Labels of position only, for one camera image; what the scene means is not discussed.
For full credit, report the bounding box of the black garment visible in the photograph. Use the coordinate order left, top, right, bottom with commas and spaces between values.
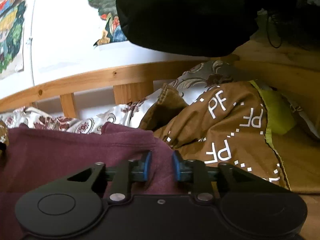
116, 0, 319, 57

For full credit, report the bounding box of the colourful wall poster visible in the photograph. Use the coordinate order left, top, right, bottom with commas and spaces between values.
1, 0, 27, 79
88, 0, 127, 46

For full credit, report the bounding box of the white floral bedsheet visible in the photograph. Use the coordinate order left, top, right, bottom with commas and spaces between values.
0, 60, 320, 140

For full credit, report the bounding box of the maroon shirt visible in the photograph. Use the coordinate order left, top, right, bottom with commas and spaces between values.
1, 122, 181, 239

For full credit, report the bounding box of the wooden bed frame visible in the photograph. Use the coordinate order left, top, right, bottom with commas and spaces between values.
1, 40, 319, 239

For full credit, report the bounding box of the lime green cloth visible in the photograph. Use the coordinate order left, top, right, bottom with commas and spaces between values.
249, 80, 298, 153

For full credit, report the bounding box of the brown PF patterned blanket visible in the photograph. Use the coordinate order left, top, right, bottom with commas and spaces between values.
1, 82, 290, 196

